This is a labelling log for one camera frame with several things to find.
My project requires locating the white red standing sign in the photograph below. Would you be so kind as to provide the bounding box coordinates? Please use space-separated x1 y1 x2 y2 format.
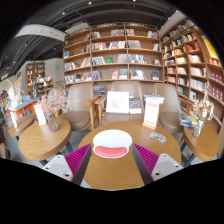
143 98 159 130

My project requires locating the beige armchair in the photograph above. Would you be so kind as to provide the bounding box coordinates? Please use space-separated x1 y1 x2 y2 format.
96 81 144 125
60 83 99 131
154 83 192 134

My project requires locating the round wooden right table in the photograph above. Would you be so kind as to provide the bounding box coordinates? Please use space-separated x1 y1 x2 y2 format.
181 123 219 163

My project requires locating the small white left table sign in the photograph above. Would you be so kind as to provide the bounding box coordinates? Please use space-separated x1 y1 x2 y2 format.
34 104 47 125

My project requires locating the large wooden back bookshelf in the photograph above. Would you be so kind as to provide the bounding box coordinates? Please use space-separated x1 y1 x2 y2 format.
63 22 164 93

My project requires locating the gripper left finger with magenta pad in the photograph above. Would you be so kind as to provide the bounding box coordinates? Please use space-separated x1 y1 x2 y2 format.
43 144 92 185

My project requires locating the beige middle armchair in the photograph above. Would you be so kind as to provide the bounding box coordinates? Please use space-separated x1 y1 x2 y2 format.
96 81 144 125

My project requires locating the white mouse pad red rest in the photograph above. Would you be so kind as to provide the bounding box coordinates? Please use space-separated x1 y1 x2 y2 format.
93 129 132 159

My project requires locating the white pink picture board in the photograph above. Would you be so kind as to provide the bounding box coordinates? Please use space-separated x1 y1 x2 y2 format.
106 91 129 113

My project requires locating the beige left armchair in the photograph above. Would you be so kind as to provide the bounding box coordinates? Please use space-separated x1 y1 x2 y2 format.
60 83 99 131

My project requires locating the far left wooden bookshelf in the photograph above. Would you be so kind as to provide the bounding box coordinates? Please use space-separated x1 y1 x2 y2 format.
26 62 53 97

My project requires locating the stack of magazines on right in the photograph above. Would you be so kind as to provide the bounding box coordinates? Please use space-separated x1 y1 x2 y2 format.
179 114 197 128

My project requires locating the beige right armchair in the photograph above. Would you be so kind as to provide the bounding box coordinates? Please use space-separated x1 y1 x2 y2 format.
154 83 192 134

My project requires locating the wooden right wall bookshelf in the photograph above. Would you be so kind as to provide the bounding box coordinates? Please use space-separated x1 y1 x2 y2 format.
159 18 224 131

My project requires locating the orange blue display stand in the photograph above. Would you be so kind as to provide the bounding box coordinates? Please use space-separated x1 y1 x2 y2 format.
8 97 39 119

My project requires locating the vase with pink dried flowers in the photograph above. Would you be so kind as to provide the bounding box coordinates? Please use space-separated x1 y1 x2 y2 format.
40 88 71 132

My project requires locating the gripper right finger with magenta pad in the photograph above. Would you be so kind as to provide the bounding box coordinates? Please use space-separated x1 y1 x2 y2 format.
132 144 182 185

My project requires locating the glass vase with dried flowers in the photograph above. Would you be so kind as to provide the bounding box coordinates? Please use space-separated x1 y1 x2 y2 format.
192 83 214 137

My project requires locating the round wooden centre table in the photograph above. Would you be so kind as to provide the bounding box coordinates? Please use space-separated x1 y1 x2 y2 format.
79 121 181 190

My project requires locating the dark cover book on chair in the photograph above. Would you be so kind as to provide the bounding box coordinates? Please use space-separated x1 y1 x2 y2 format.
129 97 142 114

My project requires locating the round wooden left table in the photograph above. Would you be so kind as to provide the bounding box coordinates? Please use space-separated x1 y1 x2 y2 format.
18 118 73 165

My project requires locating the round wooden table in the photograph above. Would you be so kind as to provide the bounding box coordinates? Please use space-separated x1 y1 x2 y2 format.
181 123 219 163
79 121 181 190
18 118 73 165

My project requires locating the small far left wooden table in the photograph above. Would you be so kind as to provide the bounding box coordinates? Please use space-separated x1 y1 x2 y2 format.
8 115 35 137

